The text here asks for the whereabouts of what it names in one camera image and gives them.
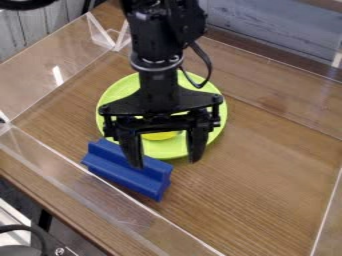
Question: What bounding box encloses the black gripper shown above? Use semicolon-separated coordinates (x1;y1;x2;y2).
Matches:
98;73;224;169

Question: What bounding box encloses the blue plastic block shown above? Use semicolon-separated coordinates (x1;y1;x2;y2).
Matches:
82;139;174;201

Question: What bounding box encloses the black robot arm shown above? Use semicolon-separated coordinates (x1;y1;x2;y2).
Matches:
99;0;223;168

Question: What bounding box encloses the green plate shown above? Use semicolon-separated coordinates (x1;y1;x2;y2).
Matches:
95;72;228;160

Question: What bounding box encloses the yellow toy banana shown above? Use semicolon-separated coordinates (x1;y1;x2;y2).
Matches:
142;131;179;141

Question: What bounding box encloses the black device with screw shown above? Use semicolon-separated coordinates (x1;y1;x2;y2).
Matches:
31;229;86;256

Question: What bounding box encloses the clear acrylic enclosure wall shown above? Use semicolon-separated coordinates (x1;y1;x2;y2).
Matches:
0;19;342;256

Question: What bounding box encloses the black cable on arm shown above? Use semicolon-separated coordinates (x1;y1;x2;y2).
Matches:
178;40;214;90

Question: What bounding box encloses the clear acrylic corner bracket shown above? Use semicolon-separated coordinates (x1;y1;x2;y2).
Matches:
86;13;131;52

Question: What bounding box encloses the black cable lower left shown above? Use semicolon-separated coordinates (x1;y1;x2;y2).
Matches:
0;225;45;256

